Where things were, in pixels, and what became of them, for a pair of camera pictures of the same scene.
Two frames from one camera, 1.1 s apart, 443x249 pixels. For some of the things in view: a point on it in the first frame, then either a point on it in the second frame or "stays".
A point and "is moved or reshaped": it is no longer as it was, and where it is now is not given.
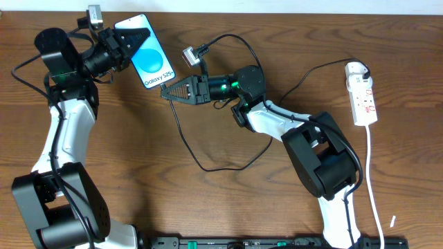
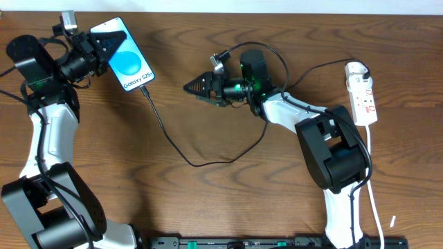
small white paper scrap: [392, 223] stays
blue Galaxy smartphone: [149, 57] is moved or reshaped
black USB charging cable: [279, 104] to [145, 92]
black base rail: [271, 243] stays
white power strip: [360, 93] stays
